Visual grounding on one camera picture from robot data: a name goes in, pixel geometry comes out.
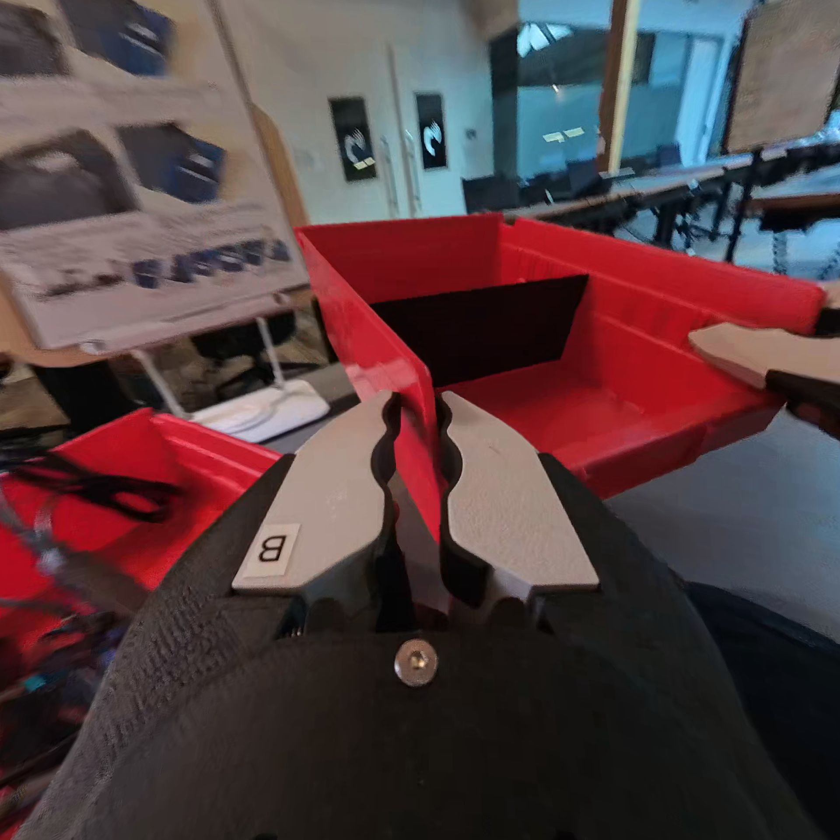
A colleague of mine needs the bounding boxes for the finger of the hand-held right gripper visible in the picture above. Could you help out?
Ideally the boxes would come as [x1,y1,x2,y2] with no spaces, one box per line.
[688,323,840,421]

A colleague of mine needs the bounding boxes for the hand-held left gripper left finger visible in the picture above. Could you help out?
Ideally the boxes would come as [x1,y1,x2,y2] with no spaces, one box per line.
[231,390,403,634]

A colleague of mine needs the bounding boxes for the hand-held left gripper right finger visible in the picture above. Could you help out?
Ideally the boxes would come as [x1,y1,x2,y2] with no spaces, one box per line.
[435,390,601,611]

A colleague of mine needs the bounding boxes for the red plastic bin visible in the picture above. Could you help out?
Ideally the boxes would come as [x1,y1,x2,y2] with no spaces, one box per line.
[0,407,284,840]

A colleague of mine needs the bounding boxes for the red bin with black divider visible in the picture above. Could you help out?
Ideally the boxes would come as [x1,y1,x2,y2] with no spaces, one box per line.
[295,213,826,546]

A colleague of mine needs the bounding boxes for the long wooden desk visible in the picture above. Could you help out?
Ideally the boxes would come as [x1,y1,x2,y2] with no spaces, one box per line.
[508,154,840,227]

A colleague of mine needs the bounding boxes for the large whiteboard on stand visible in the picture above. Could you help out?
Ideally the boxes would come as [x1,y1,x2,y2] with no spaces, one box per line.
[721,0,840,263]

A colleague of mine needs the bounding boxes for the wooden pillar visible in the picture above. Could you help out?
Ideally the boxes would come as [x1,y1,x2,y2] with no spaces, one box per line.
[599,0,642,175]

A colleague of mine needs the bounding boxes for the poster sign on white stand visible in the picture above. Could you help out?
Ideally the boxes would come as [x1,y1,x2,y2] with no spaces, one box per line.
[0,0,331,445]

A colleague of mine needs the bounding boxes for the bundle of black cables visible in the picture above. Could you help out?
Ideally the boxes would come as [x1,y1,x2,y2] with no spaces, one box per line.
[0,453,186,788]

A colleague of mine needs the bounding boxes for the black wall poster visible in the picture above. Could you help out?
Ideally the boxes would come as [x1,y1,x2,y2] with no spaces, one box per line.
[328,96,379,184]
[414,92,451,172]

